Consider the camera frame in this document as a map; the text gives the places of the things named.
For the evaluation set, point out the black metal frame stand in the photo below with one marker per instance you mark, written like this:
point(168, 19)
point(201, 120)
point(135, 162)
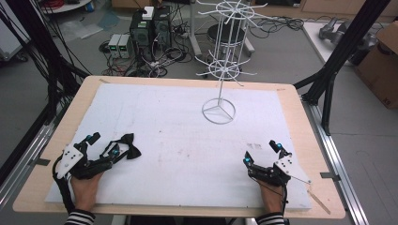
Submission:
point(342, 50)

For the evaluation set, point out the person's striped sleeve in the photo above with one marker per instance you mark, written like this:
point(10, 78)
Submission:
point(271, 219)
point(80, 217)

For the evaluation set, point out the person's left hand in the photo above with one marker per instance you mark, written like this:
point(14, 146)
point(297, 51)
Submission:
point(85, 191)

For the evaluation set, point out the grey table leg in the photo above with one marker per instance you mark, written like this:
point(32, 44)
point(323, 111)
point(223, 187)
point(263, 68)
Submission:
point(194, 31)

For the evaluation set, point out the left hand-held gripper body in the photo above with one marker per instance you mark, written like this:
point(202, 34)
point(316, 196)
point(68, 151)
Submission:
point(69, 159)

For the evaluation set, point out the white floor platform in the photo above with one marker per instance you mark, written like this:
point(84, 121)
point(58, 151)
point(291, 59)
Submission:
point(316, 40)

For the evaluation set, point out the grey power supply unit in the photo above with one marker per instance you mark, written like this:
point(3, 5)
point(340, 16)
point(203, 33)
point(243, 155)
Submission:
point(125, 46)
point(114, 45)

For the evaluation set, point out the white box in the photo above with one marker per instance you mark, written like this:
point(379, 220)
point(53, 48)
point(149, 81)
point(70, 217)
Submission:
point(148, 13)

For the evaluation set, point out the black computer tower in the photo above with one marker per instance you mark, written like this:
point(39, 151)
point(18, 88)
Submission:
point(162, 28)
point(140, 36)

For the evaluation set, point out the black bow tie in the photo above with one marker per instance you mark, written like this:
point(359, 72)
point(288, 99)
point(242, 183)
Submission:
point(132, 151)

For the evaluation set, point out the wooden table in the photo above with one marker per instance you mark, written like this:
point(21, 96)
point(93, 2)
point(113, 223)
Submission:
point(316, 140)

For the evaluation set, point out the thin wooden stick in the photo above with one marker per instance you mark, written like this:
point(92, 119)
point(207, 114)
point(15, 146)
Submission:
point(319, 202)

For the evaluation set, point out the black round stool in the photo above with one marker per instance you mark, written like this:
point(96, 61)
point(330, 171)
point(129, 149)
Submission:
point(230, 34)

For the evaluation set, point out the black tape piece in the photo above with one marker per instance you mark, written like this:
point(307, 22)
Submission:
point(330, 176)
point(42, 162)

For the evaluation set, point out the person's right striped sleeve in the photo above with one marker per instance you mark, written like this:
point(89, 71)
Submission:
point(271, 219)

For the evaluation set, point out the cardboard box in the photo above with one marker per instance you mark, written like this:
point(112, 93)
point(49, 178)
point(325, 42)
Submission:
point(380, 68)

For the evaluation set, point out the person's left striped sleeve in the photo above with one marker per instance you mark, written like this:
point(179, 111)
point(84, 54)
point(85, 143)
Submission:
point(80, 217)

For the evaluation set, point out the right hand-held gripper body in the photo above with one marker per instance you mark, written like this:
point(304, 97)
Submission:
point(272, 173)

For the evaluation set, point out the person's right hand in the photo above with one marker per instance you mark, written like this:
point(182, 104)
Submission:
point(271, 197)

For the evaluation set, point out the white foam mat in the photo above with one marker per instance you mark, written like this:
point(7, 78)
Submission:
point(175, 150)

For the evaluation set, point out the aluminium rail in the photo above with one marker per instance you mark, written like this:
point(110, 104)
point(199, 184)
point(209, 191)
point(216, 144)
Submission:
point(22, 165)
point(338, 162)

